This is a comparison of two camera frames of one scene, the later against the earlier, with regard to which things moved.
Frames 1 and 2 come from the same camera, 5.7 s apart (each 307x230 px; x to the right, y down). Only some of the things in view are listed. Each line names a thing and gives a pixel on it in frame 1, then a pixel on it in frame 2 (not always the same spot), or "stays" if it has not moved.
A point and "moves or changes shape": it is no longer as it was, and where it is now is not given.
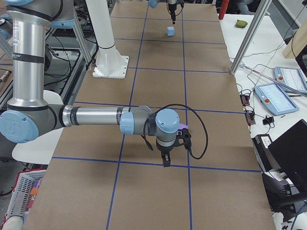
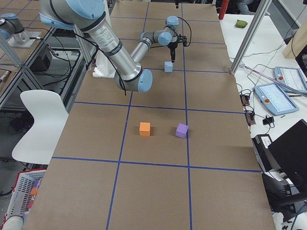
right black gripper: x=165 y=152 -> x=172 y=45
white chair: x=40 y=150 stays
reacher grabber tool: x=303 y=92 stays
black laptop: x=289 y=151 stays
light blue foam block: x=171 y=30 moves or changes shape
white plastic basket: x=21 y=195 stays
